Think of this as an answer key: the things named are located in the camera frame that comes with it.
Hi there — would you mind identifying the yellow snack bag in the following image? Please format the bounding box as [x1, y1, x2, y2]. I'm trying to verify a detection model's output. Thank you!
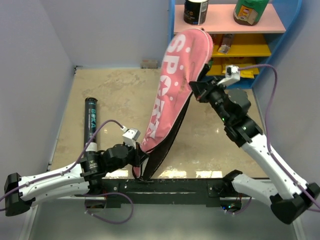
[222, 63, 255, 79]

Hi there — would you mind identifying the brown wall block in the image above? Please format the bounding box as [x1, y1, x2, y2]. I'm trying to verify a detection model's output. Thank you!
[140, 59, 158, 69]

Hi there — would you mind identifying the blue shelf unit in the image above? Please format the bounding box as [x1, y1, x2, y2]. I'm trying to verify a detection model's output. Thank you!
[168, 0, 302, 89]

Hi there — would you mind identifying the aluminium rail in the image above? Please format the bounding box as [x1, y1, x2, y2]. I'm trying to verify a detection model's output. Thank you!
[32, 192, 106, 201]

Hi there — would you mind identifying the pink racket bag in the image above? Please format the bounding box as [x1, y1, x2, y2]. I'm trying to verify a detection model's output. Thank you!
[132, 28, 214, 181]

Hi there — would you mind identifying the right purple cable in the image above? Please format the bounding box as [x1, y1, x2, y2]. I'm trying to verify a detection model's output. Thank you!
[224, 63, 320, 216]

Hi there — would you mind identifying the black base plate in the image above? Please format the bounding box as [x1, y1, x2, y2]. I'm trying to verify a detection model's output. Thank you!
[88, 178, 239, 208]

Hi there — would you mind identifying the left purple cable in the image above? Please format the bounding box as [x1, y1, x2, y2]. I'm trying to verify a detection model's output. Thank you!
[0, 119, 135, 223]

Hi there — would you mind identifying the black shuttlecock tube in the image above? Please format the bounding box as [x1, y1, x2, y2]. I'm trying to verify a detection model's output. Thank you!
[83, 97, 98, 156]

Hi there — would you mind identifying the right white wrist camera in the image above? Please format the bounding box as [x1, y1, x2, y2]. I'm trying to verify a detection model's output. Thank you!
[217, 65, 241, 87]

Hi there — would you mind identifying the green box right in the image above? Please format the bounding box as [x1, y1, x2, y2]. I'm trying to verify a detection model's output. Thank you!
[208, 59, 214, 69]

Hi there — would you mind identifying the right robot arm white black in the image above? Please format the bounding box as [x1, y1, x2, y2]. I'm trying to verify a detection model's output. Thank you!
[189, 80, 320, 225]

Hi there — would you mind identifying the silver brown pouch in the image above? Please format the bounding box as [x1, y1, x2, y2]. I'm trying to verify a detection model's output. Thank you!
[217, 33, 235, 55]

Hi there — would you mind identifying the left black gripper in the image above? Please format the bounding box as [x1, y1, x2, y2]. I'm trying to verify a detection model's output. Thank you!
[107, 139, 149, 173]

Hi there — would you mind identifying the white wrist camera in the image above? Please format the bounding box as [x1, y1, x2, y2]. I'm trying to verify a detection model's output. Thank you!
[217, 65, 241, 87]
[121, 126, 141, 149]

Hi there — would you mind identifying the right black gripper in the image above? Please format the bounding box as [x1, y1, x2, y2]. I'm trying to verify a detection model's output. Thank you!
[188, 76, 231, 125]

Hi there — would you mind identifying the black white can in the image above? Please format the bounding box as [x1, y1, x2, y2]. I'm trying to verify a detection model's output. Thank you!
[183, 0, 209, 26]

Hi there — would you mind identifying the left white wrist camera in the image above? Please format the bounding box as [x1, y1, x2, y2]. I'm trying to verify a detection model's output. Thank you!
[121, 126, 141, 149]

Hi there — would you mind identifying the purple cable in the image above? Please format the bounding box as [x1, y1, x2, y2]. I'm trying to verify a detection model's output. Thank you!
[224, 63, 320, 216]
[0, 119, 135, 223]

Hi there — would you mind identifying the green brown jar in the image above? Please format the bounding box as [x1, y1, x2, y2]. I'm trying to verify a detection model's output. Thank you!
[233, 0, 269, 26]

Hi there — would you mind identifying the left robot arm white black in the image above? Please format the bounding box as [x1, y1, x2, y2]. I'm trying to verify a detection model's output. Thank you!
[0, 143, 149, 217]

